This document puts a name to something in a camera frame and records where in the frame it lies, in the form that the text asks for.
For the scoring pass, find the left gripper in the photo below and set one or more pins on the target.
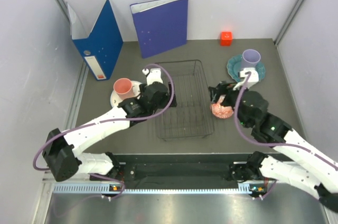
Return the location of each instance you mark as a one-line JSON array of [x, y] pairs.
[[165, 102]]

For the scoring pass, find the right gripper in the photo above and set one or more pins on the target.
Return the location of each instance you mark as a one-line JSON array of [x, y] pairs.
[[215, 93]]

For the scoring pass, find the blue patterned bowl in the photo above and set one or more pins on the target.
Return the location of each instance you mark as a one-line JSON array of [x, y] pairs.
[[220, 111]]

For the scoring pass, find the teal ornate plate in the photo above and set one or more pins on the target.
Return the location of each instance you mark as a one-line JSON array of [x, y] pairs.
[[234, 67]]

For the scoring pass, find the pink plastic cup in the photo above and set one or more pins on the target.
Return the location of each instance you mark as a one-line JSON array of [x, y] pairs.
[[123, 87]]

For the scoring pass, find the white watermelon pattern plate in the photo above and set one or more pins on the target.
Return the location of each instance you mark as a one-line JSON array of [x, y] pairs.
[[115, 99]]

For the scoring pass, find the purple plastic cup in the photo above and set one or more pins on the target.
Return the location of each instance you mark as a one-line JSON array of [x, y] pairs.
[[250, 58]]

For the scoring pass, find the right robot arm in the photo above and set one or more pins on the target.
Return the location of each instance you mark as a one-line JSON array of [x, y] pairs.
[[316, 173]]

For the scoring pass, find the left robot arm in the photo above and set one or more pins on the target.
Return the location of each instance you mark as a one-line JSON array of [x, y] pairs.
[[66, 154]]

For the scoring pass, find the orange cube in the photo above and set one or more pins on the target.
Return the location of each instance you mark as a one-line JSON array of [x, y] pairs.
[[226, 38]]

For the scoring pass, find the purple folder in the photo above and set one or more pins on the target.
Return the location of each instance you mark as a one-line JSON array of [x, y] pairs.
[[161, 25]]

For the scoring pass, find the blue lever arch binder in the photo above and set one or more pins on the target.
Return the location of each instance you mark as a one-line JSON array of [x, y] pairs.
[[99, 48]]

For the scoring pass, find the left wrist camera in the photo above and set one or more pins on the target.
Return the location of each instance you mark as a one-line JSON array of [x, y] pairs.
[[152, 75]]

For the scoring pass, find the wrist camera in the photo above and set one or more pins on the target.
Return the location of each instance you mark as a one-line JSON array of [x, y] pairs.
[[152, 75], [249, 77]]

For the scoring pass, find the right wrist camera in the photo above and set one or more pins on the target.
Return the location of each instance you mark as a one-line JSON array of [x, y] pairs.
[[249, 77]]

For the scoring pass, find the black wire dish rack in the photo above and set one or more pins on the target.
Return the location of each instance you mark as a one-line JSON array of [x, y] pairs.
[[191, 117]]

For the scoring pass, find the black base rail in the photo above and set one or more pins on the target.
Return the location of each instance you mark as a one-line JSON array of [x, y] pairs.
[[182, 171]]

